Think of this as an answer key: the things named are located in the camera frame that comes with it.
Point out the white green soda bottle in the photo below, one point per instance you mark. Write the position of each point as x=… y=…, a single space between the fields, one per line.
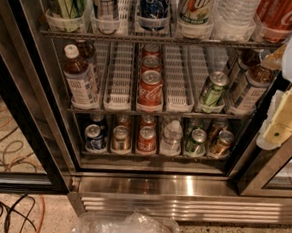
x=195 y=12

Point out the red cola bottle top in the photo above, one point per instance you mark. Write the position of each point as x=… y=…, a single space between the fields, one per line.
x=276 y=19

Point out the empty white tray left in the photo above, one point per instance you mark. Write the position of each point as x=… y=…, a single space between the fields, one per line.
x=119 y=80

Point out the red cola can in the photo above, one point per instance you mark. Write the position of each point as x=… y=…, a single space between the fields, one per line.
x=151 y=63
x=150 y=88
x=151 y=50

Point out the blue can bottom rear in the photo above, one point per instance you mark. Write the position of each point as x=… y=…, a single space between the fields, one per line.
x=99 y=119

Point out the right front tea bottle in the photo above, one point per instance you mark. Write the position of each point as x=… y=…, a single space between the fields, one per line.
x=251 y=87

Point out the left rear tea bottle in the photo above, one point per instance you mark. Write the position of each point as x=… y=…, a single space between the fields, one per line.
x=87 y=50

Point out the clear plastic bin with bag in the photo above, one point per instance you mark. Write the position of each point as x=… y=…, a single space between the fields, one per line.
x=134 y=223

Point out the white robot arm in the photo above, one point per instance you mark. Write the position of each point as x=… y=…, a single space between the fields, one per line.
x=281 y=59

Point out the white tray under green can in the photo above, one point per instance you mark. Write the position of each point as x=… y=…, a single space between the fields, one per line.
x=199 y=73

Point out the brown can bottom front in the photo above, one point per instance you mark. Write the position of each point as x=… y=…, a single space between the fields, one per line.
x=120 y=141

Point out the red can bottom front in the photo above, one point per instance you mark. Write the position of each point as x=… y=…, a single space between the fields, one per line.
x=147 y=140

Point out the right rear tea bottle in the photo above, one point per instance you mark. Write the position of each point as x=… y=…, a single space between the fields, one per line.
x=239 y=62

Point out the brown can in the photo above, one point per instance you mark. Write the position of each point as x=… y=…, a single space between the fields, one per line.
x=120 y=141
x=123 y=120

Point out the left front tea bottle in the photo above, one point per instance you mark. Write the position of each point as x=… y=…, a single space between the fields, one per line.
x=81 y=79

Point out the clear water bottle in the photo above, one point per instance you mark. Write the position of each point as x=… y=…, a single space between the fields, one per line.
x=237 y=12
x=170 y=143

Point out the blue can bottom front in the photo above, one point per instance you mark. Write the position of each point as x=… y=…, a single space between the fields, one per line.
x=94 y=138

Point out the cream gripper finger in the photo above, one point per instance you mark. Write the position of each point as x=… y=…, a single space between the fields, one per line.
x=277 y=127

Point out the stainless steel display fridge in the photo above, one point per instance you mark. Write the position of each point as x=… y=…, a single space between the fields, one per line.
x=247 y=184

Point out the bronze can bottom rear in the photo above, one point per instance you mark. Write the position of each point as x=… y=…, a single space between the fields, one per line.
x=216 y=126

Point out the bronze can bottom front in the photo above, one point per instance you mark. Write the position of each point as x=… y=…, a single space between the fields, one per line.
x=224 y=141

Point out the empty white tray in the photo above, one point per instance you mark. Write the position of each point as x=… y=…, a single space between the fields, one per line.
x=119 y=80
x=178 y=93

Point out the bronze can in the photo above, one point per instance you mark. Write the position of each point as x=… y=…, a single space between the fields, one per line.
x=224 y=141
x=216 y=126

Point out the front red cola can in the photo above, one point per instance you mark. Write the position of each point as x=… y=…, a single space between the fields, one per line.
x=150 y=88

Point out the red can bottom rear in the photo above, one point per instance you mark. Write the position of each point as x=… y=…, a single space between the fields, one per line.
x=147 y=121

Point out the clear water bottle top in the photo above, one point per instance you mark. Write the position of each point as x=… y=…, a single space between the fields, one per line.
x=237 y=12

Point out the brown can bottom rear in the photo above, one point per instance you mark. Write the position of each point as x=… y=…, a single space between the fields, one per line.
x=123 y=120

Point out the green soda can shelf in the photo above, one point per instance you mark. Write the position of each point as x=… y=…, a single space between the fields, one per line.
x=213 y=88

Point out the green can bottom rear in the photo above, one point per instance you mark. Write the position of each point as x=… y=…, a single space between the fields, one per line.
x=192 y=124

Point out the empty white tray right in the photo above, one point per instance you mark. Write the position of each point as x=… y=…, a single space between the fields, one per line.
x=178 y=93

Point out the clear water bottle bottom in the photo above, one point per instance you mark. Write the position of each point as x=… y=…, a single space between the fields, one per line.
x=170 y=143

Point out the silver tall can top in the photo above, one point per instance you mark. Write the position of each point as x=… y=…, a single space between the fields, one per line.
x=106 y=9

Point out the open glass fridge door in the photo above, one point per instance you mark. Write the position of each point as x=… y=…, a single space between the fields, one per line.
x=50 y=182

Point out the tea bottle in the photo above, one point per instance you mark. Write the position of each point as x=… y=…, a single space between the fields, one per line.
x=81 y=79
x=87 y=50
x=251 y=87
x=239 y=62

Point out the green can bottom front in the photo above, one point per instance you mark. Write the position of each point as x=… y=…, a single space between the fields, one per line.
x=195 y=144

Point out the rear red cola can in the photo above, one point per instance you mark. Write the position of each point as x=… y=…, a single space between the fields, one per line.
x=151 y=50

